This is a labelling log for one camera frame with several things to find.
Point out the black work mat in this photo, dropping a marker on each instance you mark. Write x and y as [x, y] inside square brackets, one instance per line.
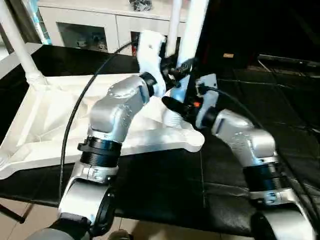
[165, 190]

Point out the dark grey curtain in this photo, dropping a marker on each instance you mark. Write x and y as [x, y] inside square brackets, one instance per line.
[17, 22]

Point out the white plastic table top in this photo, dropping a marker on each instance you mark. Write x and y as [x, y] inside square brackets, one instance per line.
[45, 115]

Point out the black metal bar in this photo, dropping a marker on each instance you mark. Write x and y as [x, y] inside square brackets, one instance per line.
[290, 60]

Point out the white glass-door cabinet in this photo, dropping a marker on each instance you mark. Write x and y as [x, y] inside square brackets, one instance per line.
[95, 20]

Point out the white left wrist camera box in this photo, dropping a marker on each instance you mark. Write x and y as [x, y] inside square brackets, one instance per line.
[151, 55]

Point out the black table frame leg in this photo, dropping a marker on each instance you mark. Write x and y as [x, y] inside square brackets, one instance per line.
[12, 214]

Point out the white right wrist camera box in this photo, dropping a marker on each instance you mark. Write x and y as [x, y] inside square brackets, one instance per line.
[209, 95]

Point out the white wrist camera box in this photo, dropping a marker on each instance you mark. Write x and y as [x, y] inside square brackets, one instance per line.
[209, 95]
[151, 55]

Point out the small yellow label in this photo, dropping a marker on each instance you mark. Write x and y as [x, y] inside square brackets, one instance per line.
[228, 55]

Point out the crumpled silver object on cabinet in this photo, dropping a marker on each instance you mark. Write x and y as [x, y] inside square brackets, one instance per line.
[141, 5]

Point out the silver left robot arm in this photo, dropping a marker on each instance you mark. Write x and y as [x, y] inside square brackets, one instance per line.
[115, 110]

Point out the dark left robot foot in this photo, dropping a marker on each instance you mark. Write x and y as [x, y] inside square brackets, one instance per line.
[120, 236]

